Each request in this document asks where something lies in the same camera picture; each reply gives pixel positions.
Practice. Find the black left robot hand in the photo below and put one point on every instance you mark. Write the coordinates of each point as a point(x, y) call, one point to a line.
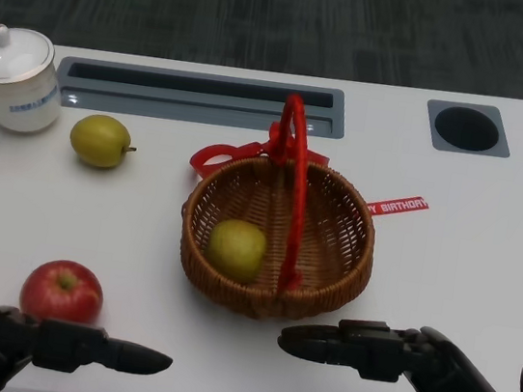
point(65, 346)

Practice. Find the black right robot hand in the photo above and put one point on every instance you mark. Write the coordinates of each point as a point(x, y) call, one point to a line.
point(450, 378)

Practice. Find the red apple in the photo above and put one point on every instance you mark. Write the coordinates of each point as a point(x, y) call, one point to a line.
point(59, 297)

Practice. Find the red birthday ribbon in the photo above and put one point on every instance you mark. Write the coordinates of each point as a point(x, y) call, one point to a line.
point(401, 207)

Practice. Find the yellow-green pear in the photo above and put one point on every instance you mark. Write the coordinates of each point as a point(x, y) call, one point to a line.
point(234, 248)
point(98, 141)

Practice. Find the white ceramic mug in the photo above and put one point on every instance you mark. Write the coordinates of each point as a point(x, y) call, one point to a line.
point(25, 106)

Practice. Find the grey table cup holder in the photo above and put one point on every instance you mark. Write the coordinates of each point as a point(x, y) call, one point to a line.
point(468, 127)

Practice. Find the grey table tray slot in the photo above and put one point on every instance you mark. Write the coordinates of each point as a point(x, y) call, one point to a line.
point(196, 106)

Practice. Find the white mug lid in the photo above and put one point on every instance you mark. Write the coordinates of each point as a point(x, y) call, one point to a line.
point(10, 56)

